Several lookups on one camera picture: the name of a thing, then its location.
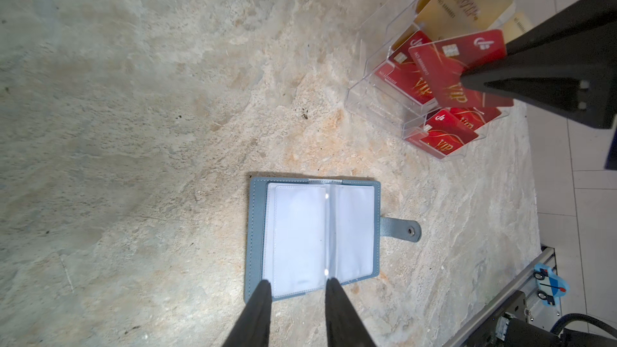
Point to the aluminium mounting rail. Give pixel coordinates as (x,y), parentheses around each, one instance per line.
(516,300)

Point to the red vip card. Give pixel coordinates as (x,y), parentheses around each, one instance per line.
(400,71)
(443,62)

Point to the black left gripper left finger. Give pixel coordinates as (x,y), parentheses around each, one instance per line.
(253,325)

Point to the clear acrylic card tray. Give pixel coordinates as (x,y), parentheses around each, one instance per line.
(444,133)

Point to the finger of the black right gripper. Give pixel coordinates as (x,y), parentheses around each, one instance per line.
(566,65)

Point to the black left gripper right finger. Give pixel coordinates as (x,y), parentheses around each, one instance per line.
(343,325)

